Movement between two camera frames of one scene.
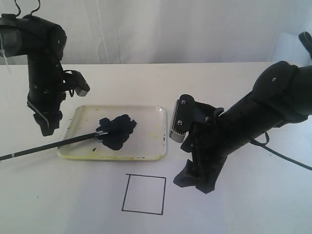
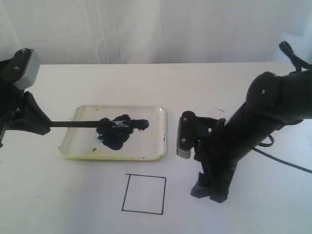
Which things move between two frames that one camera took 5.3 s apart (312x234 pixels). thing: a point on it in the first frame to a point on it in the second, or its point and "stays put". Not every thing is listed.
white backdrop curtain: [177, 31] stays put
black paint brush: [85, 137] to [110, 124]
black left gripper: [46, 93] to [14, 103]
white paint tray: [148, 140] stays put
